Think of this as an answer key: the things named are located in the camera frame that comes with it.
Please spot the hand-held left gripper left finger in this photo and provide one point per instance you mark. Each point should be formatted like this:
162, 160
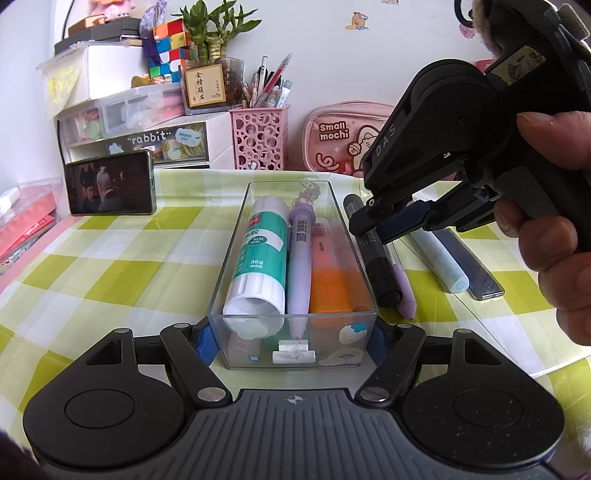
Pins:
206, 345

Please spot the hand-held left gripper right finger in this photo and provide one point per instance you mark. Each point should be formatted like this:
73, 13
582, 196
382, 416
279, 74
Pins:
376, 345

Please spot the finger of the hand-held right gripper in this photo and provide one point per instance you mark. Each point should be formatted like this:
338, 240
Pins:
369, 217
406, 221

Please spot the black marker pen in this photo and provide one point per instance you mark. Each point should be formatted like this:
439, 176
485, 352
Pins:
383, 272

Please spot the plain purple pen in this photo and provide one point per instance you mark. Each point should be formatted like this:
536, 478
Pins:
405, 290

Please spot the light blue pen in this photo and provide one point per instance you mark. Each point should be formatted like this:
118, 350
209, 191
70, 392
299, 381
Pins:
448, 267

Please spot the orange highlighter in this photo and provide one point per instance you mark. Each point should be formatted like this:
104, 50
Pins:
328, 290

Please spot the purple cartoon pen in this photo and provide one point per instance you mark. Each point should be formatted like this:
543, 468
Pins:
300, 267

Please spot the white green glue stick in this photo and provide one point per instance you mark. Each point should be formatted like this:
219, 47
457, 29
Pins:
258, 258

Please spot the person's right forearm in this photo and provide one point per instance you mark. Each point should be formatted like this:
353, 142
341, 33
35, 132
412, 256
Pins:
485, 23

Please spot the person's left forearm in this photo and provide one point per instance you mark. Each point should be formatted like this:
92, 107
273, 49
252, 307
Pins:
16, 461

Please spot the person's right hand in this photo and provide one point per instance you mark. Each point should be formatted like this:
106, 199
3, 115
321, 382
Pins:
563, 258

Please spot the pink highlighter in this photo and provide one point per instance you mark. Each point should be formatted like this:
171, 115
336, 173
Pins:
248, 351

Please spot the pink cartoon pencil case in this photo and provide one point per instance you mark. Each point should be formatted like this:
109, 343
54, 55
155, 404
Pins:
337, 138

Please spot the dark flat metal ruler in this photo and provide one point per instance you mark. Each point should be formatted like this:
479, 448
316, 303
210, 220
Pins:
480, 277

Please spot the green white checked tablecloth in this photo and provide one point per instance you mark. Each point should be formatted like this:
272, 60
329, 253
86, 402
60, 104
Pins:
138, 258

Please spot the pink perforated pen holder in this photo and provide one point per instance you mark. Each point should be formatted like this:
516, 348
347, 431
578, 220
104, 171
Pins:
261, 136

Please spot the bunch of pens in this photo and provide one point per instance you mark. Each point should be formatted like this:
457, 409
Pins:
268, 85

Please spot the white drawer organizer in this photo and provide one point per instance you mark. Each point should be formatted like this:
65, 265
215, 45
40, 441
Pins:
217, 138

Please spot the smartphone with green case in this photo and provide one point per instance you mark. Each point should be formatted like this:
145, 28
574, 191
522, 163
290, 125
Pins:
108, 184

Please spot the clear glass vase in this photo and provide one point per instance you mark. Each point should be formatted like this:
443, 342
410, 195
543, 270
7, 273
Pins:
233, 83

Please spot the calligraphy sign card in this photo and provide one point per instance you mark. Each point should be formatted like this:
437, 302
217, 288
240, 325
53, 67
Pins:
204, 86

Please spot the stack of pink books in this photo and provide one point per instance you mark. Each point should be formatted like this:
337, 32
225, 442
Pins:
25, 221

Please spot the lucky bamboo plant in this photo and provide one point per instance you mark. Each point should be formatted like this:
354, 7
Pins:
212, 27

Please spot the clear plastic storage box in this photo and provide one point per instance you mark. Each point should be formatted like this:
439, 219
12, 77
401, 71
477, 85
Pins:
138, 108

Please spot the small golden figurine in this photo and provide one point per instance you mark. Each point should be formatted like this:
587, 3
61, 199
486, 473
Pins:
152, 81

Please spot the colourful puzzle cubes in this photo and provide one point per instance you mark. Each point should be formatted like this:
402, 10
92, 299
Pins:
171, 50

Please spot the purple tassel pouch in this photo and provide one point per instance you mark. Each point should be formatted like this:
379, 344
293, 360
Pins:
152, 27

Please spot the clear plastic folder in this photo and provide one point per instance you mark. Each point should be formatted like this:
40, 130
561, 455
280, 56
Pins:
60, 85

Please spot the flat black box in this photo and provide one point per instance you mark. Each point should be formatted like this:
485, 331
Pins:
99, 37

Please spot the beaver wall sticker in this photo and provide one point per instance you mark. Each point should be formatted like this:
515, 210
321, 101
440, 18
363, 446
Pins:
356, 21

